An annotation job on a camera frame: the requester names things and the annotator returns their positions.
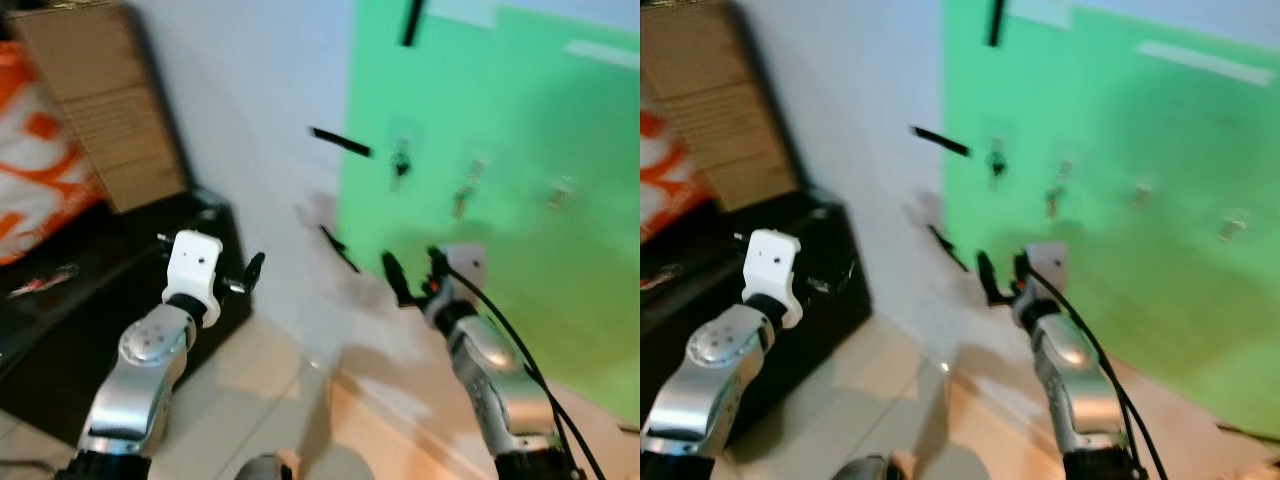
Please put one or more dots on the black tape strip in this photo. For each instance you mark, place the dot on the black tape strip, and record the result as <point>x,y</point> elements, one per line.
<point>996,22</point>
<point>947,250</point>
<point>340,250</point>
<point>340,142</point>
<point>940,140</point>
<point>411,22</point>

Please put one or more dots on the clear adhesive wall hook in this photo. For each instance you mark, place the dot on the clear adhesive wall hook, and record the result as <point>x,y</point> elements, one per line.
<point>998,128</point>
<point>403,128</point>

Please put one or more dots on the narrow white tape strip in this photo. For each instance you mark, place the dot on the narrow white tape strip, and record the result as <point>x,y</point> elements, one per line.
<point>603,53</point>
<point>1200,63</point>

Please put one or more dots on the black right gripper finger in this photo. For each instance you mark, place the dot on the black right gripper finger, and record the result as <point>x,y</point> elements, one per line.
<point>395,275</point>
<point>437,265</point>
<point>1022,268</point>
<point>988,275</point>

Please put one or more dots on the brown cardboard box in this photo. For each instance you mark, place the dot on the brown cardboard box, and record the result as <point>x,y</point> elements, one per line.
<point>720,110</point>
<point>100,110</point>

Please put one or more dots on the grey robot leg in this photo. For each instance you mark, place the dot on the grey robot leg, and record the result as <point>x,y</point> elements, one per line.
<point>265,468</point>
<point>872,468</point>

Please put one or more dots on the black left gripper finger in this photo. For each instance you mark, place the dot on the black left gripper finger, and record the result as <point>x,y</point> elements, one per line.
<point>850,270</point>
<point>255,270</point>

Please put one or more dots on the green wall sheet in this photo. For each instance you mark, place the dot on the green wall sheet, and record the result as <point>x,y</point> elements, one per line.
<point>530,150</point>
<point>1150,130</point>

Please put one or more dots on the black cabinet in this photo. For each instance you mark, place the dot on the black cabinet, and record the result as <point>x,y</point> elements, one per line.
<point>90,300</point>
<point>690,270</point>

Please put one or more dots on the orange and white bag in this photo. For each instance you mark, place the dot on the orange and white bag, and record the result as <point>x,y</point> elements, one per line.
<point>668,175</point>
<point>35,170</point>

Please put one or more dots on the black-headed key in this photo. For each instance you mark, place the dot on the black-headed key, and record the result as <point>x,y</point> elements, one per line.
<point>997,162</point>
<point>400,165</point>

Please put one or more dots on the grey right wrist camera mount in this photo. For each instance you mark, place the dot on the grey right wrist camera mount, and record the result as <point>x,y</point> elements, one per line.
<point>466,262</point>
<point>1050,262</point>

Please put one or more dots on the silver key bunch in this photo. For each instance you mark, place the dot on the silver key bunch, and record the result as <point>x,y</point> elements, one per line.
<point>1058,190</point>
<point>467,190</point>

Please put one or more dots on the red and white small item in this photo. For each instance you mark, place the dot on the red and white small item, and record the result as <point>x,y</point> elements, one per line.
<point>665,277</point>
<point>45,282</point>

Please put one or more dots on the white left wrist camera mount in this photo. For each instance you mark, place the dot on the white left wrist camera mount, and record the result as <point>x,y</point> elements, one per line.
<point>194,262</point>
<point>772,265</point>

